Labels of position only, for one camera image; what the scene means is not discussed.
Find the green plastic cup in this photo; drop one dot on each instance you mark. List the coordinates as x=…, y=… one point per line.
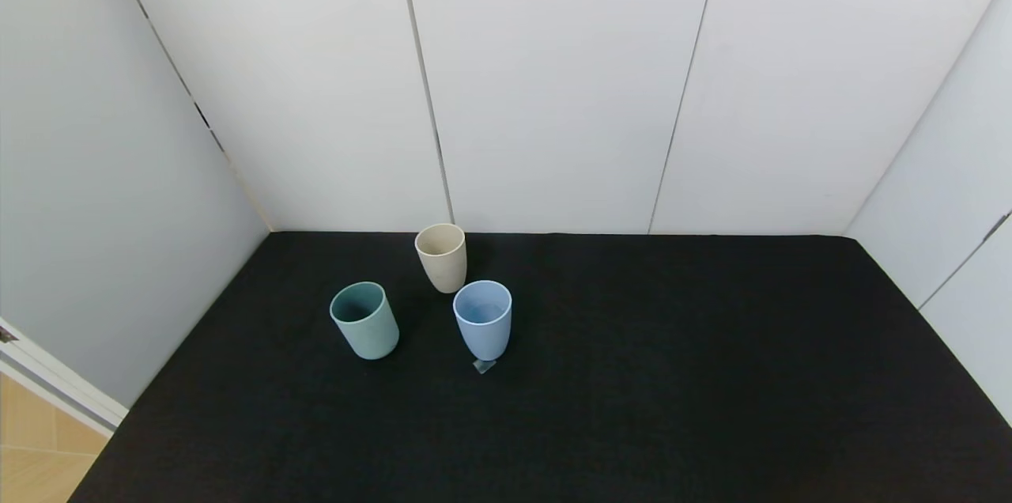
x=371, y=337

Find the beige plastic cup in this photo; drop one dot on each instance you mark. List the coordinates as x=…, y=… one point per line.
x=444, y=274

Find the blue plastic cup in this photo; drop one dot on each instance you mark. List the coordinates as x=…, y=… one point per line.
x=484, y=338

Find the clear tape piece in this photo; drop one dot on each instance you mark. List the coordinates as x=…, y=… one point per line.
x=484, y=366

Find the metal door hinge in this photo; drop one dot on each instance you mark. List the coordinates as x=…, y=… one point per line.
x=6, y=334

